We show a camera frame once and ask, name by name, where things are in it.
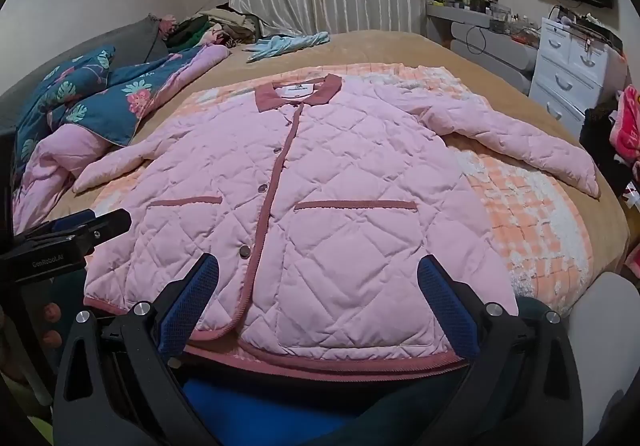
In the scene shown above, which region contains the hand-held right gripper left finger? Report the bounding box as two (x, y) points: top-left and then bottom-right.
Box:
(52, 253), (221, 446)

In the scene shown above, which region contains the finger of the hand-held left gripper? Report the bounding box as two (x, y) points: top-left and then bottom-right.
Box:
(82, 209), (132, 249)
(15, 210), (97, 241)

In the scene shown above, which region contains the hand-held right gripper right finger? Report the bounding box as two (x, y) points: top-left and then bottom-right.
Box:
(416, 253), (583, 446)

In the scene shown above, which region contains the pink quilted jacket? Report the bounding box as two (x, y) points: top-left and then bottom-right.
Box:
(72, 73), (601, 372)

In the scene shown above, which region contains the pile of clothes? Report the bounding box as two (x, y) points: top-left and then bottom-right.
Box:
(160, 1), (262, 50)

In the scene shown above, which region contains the person's left hand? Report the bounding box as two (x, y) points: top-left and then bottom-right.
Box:
(41, 302), (64, 351)

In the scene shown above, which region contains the orange checked blanket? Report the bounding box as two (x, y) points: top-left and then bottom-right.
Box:
(95, 62), (596, 319)

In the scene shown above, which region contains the blue floral quilt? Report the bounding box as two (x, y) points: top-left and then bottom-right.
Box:
(12, 45), (232, 233)

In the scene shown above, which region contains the blue floral pillow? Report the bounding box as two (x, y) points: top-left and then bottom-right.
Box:
(15, 46), (117, 162)

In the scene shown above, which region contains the blue cloth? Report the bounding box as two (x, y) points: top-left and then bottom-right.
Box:
(180, 366), (386, 446)

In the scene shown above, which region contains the dark cloth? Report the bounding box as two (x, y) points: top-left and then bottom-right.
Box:
(580, 104), (637, 209)

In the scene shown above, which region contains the light blue garment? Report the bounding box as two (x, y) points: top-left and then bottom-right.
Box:
(245, 31), (331, 63)

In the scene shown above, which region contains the pink printed towel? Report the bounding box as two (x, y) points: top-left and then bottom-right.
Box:
(612, 85), (640, 168)

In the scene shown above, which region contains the grey desk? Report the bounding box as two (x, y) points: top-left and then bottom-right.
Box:
(426, 1), (538, 94)

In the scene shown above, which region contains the white drawer cabinet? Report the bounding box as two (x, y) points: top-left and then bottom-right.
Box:
(528, 16), (627, 137)

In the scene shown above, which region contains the brown bed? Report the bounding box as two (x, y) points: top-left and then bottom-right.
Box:
(45, 29), (632, 322)

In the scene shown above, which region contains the cluster of small desk bottles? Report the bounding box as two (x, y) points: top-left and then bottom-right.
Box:
(434, 0), (542, 45)

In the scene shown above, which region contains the black cable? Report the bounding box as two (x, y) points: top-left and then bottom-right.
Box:
(466, 24), (487, 58)

